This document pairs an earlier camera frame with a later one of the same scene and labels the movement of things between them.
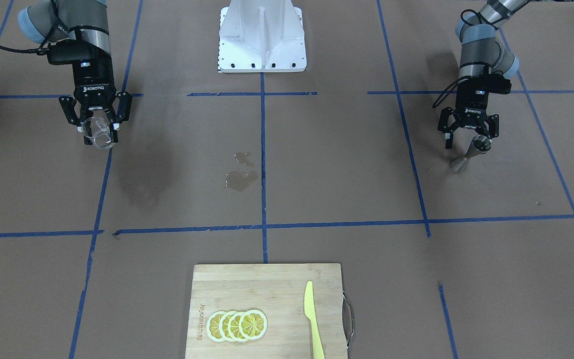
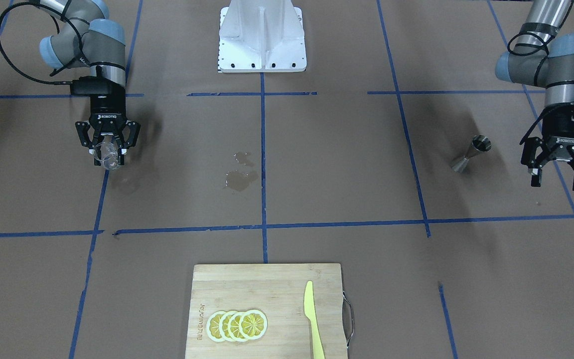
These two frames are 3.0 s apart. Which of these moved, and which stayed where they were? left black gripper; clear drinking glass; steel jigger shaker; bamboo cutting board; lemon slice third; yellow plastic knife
Moved: left black gripper; clear drinking glass
Stayed: lemon slice third; yellow plastic knife; steel jigger shaker; bamboo cutting board
